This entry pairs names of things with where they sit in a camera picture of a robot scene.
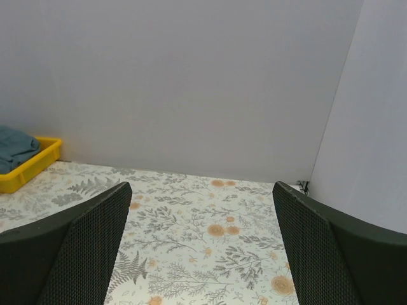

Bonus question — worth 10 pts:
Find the floral table mat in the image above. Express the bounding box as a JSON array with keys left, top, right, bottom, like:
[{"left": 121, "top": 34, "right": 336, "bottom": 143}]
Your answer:
[{"left": 1, "top": 161, "right": 298, "bottom": 304}]

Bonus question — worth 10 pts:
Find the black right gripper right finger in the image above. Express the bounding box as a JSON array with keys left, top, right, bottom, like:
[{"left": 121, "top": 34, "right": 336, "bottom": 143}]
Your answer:
[{"left": 273, "top": 182, "right": 406, "bottom": 304}]

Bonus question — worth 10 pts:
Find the blue-grey t shirt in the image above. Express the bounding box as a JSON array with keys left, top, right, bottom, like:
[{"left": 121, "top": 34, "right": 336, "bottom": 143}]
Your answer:
[{"left": 0, "top": 125, "right": 41, "bottom": 175}]

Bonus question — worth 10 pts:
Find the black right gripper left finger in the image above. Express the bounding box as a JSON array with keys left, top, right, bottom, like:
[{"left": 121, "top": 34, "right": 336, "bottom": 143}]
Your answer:
[{"left": 1, "top": 182, "right": 132, "bottom": 304}]

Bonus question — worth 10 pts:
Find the yellow plastic bin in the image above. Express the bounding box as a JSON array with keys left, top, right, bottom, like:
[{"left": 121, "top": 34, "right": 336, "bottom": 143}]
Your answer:
[{"left": 0, "top": 137, "right": 63, "bottom": 194}]

